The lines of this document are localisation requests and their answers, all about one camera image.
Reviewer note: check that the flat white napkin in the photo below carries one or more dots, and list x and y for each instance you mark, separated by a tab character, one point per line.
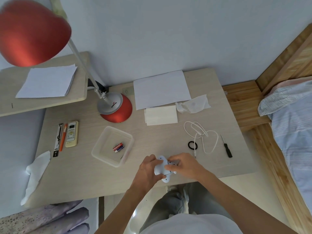
161	115

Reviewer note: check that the person's right forearm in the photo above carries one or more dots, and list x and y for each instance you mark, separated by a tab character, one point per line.
243	204

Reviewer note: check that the person's left forearm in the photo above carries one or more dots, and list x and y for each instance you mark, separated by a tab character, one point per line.
117	216

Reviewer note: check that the red desk lamp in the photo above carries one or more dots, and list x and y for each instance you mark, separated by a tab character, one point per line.
114	109

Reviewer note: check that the orange pen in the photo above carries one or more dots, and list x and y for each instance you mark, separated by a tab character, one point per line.
62	141

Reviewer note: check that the light blue striped bedsheet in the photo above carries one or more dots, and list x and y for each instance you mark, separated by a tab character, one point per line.
297	148

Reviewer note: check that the person's grey trousers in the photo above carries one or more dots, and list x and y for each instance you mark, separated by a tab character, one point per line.
165	204

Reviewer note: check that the light blue toy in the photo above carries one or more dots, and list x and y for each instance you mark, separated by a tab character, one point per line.
161	158

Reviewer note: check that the crumpled white tissue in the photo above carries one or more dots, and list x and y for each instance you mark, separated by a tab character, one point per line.
195	104

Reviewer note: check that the white paper stack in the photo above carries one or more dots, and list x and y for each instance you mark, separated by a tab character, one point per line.
46	82

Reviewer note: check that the long white tissue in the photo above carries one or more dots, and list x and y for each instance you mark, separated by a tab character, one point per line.
36	170

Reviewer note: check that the person's white shirt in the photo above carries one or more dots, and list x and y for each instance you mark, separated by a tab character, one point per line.
190	225

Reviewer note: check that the blue striped pillow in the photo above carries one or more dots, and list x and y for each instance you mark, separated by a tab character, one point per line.
280	99

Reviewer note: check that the person's left hand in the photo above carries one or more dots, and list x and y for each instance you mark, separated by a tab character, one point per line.
145	175

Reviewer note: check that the beige desk shelf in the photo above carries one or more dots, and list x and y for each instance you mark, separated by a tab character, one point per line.
80	77

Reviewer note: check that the pink pillow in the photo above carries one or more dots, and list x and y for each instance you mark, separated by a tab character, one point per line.
297	82

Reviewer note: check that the person's right hand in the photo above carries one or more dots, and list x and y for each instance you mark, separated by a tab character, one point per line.
192	168

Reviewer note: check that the white paper sheet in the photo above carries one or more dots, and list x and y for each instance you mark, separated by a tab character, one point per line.
161	90

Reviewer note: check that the clear plastic container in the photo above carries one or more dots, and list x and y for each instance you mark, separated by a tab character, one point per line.
102	151

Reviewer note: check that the wooden bed frame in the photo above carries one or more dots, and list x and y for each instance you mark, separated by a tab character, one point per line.
243	102

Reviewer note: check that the purple floral quilt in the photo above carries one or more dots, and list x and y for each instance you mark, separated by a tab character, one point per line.
36	219

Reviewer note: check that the black pen package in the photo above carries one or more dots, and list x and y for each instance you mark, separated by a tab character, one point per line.
56	148

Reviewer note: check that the cream remote control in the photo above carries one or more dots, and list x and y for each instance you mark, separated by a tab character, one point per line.
72	134

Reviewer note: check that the person's grey shoe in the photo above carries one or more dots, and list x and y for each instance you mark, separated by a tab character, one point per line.
172	188

